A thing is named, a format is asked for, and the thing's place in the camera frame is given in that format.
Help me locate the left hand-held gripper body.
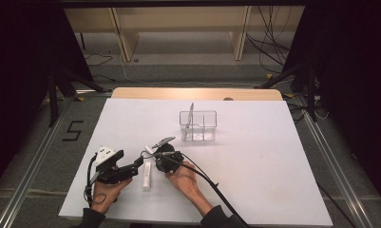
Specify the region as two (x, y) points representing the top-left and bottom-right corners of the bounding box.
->
(92, 145), (139, 184)

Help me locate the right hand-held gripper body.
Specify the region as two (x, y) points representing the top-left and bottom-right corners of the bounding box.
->
(151, 136), (185, 175)

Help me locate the short white stick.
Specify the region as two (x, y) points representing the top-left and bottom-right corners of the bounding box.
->
(142, 161), (153, 192)

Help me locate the clear plastic organizer box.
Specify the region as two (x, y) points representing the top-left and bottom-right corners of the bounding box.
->
(179, 109), (219, 143)

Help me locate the person's right hand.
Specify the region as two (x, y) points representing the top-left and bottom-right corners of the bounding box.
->
(165, 161), (200, 199)

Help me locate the person's left hand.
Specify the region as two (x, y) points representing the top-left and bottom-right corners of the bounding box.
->
(90, 179), (134, 214)

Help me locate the light wooden table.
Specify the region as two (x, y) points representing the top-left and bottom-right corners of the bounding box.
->
(110, 87), (284, 103)

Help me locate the black tripod stand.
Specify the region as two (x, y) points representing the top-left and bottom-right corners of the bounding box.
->
(47, 65), (113, 127)
(254, 61), (320, 123)

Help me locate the white table sheet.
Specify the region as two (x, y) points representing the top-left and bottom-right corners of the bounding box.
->
(58, 97), (334, 227)

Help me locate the black curtain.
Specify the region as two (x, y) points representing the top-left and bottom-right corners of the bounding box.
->
(282, 0), (381, 210)
(0, 0), (94, 194)

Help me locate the light wooden shelf unit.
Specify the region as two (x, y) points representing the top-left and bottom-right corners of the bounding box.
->
(64, 5), (306, 63)

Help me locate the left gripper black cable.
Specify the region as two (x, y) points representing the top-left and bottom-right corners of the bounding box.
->
(83, 154), (107, 207)

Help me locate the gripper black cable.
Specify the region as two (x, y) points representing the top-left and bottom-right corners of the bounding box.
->
(83, 154), (107, 207)
(140, 150), (251, 228)

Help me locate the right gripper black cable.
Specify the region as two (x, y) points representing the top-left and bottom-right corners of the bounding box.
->
(140, 150), (251, 228)

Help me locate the black floor cable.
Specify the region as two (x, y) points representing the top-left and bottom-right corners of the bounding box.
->
(83, 51), (115, 67)
(315, 180), (359, 228)
(92, 74), (118, 84)

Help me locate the aluminium floor rail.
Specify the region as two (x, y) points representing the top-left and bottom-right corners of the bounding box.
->
(0, 94), (75, 228)
(294, 94), (374, 228)

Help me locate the tangle of black cables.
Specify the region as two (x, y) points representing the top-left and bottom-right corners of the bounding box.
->
(245, 5), (294, 74)

